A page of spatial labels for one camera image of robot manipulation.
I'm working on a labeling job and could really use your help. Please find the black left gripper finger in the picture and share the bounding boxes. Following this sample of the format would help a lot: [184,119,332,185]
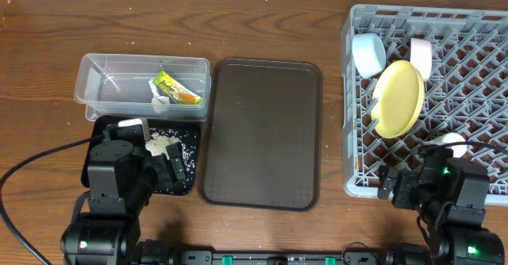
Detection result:
[166,142,187,182]
[152,154,171,190]

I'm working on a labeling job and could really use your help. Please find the white tissue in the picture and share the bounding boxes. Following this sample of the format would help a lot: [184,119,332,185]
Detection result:
[148,79,171,113]

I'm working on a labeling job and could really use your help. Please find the green snack wrapper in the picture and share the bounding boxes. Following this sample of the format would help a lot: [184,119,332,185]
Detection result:
[153,71,202,105]

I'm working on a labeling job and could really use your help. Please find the small white cup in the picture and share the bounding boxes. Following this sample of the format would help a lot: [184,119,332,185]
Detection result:
[427,132,468,158]

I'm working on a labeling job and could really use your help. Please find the yellow plate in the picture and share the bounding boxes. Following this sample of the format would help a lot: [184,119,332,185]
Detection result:
[371,60,425,139]

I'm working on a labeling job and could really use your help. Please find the blue bowl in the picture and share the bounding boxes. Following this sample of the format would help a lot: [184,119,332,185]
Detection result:
[352,33,386,79]

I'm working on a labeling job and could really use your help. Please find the white pink rice bowl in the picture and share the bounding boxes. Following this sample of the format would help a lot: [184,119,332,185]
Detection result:
[410,37,433,81]

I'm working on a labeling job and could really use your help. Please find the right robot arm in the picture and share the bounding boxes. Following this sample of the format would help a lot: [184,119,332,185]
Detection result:
[378,146,505,265]

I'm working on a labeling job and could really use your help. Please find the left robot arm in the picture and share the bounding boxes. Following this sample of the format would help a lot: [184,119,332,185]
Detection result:
[60,118,187,265]

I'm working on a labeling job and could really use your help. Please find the grey dishwasher rack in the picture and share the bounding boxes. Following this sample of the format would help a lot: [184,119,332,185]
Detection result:
[341,4,507,206]

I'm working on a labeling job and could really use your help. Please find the pile of rice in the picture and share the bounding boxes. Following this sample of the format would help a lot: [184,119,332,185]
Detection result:
[144,128,198,190]

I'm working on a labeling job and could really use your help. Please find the black tray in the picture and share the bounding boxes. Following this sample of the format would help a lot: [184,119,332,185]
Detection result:
[80,114,202,197]

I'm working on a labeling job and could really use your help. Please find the clear plastic bin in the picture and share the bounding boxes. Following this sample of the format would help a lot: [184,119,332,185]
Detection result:
[75,53,211,121]

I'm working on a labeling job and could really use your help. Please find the brown serving tray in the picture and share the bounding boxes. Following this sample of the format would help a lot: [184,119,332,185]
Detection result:
[198,58,322,212]

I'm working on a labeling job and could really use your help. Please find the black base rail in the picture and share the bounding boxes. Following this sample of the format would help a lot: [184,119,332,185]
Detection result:
[129,240,434,265]

